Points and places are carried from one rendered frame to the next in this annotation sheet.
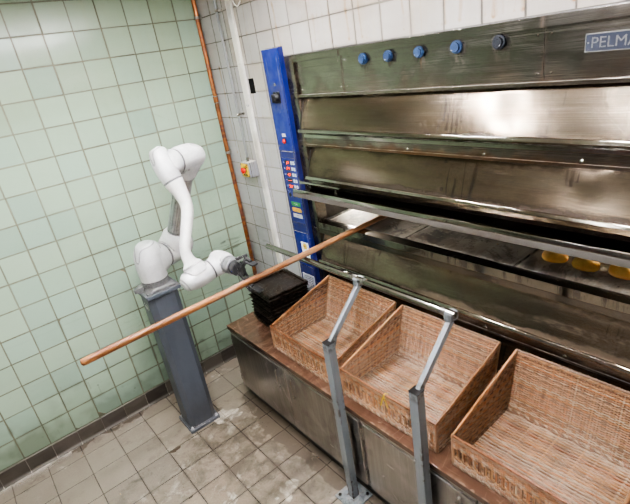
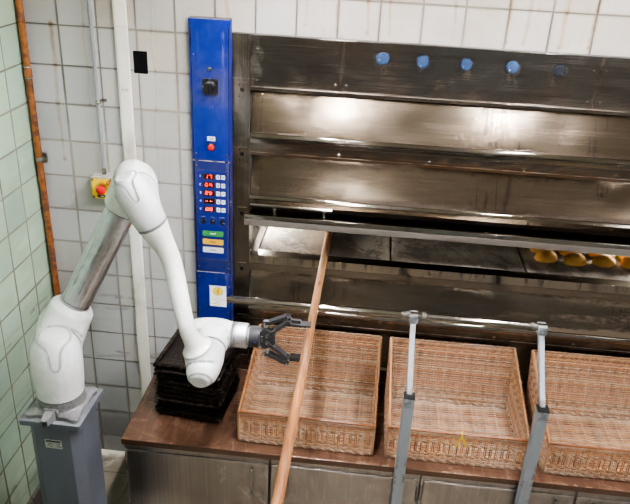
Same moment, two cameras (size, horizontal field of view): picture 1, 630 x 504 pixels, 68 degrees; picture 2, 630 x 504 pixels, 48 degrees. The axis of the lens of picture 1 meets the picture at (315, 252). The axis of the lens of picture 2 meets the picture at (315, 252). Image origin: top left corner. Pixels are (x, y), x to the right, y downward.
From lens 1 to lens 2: 199 cm
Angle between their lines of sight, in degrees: 45
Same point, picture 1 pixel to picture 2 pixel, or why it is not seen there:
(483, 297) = (496, 308)
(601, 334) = (608, 317)
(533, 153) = (575, 169)
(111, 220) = not seen: outside the picture
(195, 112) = (5, 94)
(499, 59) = (554, 85)
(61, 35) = not seen: outside the picture
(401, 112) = (428, 123)
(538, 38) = (594, 73)
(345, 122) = (339, 128)
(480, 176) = (515, 190)
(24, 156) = not seen: outside the picture
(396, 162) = (406, 176)
